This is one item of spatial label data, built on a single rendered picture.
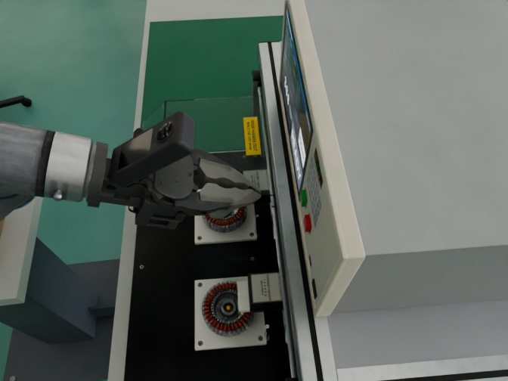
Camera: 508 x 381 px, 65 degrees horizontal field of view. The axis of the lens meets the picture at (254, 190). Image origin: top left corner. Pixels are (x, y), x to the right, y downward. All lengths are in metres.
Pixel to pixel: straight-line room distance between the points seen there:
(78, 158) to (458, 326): 0.52
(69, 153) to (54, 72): 2.30
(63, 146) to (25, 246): 0.70
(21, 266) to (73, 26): 2.18
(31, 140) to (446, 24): 0.54
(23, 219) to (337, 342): 0.87
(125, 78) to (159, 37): 1.06
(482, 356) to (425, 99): 0.33
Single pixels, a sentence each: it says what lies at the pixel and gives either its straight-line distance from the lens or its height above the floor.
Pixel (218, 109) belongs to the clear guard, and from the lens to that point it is 0.83.
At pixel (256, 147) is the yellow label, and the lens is 0.76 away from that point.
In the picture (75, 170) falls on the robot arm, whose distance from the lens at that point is 0.47.
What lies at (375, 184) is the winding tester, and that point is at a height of 1.32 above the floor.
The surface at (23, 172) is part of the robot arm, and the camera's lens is 0.47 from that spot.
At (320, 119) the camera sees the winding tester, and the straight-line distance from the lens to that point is 0.47.
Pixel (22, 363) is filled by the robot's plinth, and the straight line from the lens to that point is 1.89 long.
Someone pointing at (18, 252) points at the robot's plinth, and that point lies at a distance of 1.15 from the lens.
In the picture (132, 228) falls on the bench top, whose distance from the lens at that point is 1.07.
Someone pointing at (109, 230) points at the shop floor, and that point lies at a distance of 1.97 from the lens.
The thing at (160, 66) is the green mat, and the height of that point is 0.75.
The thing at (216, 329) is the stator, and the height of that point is 0.82.
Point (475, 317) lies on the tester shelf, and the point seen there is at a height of 1.11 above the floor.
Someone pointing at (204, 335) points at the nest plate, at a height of 0.78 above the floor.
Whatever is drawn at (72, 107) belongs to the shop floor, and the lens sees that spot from 2.51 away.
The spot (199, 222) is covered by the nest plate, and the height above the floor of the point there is 0.78.
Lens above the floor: 1.66
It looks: 58 degrees down
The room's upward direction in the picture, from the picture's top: straight up
